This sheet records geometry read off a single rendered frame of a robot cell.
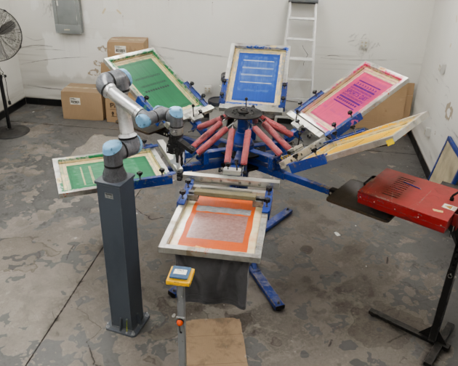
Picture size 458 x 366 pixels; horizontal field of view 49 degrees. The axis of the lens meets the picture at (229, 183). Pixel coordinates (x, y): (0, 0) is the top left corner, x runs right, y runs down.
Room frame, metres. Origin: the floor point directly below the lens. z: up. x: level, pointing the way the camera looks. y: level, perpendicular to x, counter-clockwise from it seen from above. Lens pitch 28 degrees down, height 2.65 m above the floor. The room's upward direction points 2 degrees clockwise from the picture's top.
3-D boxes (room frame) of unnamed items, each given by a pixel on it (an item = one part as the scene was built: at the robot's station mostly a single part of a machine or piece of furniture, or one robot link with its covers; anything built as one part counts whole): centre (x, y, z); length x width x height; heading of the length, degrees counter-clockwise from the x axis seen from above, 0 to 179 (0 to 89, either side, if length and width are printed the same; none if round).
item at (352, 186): (3.33, -0.63, 0.91); 1.34 x 0.40 x 0.08; 52
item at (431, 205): (2.87, -1.22, 1.06); 0.61 x 0.46 x 0.12; 52
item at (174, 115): (2.65, 0.31, 1.66); 0.09 x 0.08 x 0.11; 53
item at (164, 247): (2.70, 0.05, 0.97); 0.79 x 0.58 x 0.04; 172
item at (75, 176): (3.40, 0.74, 1.05); 1.08 x 0.61 x 0.23; 112
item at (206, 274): (2.41, 0.09, 0.74); 0.45 x 0.03 x 0.43; 82
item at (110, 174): (2.79, 0.71, 1.25); 0.15 x 0.15 x 0.10
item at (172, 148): (2.65, 0.31, 1.50); 0.09 x 0.08 x 0.12; 71
